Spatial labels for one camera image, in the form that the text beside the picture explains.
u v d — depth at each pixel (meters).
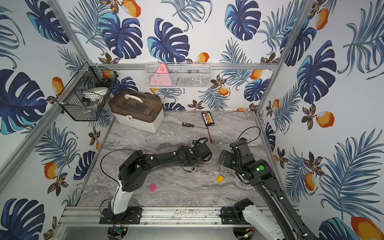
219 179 0.84
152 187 0.82
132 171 0.53
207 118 1.15
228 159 0.65
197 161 0.71
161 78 0.90
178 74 0.93
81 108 0.82
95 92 0.80
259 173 0.46
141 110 1.00
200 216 0.76
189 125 1.10
